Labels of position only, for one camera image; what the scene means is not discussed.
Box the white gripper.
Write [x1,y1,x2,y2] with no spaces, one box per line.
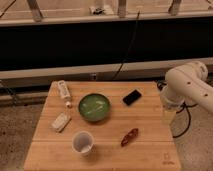
[160,87,184,125]

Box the black eraser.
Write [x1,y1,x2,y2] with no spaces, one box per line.
[123,90,142,106]

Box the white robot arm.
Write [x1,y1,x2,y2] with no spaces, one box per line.
[160,61,213,125]

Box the green ceramic bowl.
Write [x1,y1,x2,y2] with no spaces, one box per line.
[78,93,111,122]

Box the white ceramic cup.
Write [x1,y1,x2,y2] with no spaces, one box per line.
[72,131,94,156]

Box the red chili pepper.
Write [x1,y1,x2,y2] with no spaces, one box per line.
[121,128,139,147]

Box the white rectangular remote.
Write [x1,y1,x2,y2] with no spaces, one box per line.
[51,113,71,132]

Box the white tube with cap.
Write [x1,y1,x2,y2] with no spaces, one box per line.
[57,80,71,108]

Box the black cable beside table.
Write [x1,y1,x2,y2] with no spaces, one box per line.
[156,79,200,139]

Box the metal frame rail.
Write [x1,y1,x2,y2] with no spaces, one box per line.
[0,57,213,88]

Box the black power cable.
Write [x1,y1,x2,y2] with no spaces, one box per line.
[111,9,141,81]

